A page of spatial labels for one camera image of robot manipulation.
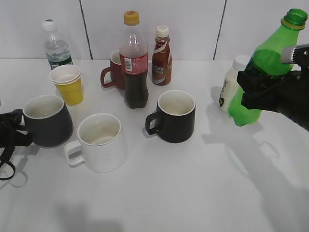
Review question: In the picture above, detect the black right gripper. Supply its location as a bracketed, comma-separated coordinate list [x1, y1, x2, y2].
[237, 44, 309, 131]

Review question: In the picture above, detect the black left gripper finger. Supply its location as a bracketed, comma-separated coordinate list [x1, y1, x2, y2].
[0, 109, 33, 148]

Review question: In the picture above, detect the green sprite bottle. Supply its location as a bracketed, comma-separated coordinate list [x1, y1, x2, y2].
[228, 8, 308, 126]

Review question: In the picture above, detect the gray mug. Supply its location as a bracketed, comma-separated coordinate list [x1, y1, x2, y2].
[22, 95, 73, 147]

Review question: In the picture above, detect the yellow paper cup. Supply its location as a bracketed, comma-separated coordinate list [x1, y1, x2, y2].
[49, 64, 83, 106]

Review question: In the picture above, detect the white milk bottle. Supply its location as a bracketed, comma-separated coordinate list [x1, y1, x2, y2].
[218, 55, 250, 112]

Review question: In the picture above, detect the black mug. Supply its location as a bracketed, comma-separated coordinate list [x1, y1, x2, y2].
[145, 90, 196, 143]

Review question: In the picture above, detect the white mug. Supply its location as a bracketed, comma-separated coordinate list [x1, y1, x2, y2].
[64, 113, 127, 173]

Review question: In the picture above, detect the brown coffee drink bottle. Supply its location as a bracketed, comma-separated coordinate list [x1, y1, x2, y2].
[152, 25, 172, 86]

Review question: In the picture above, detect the clear water bottle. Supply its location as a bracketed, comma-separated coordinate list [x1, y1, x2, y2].
[42, 19, 73, 70]

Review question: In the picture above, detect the dark red mug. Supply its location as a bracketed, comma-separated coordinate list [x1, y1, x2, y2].
[100, 50, 126, 90]

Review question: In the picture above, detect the cola bottle yellow cap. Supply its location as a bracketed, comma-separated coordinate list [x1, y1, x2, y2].
[119, 10, 149, 109]

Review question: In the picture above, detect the black cable loop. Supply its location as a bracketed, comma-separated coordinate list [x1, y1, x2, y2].
[0, 145, 16, 181]

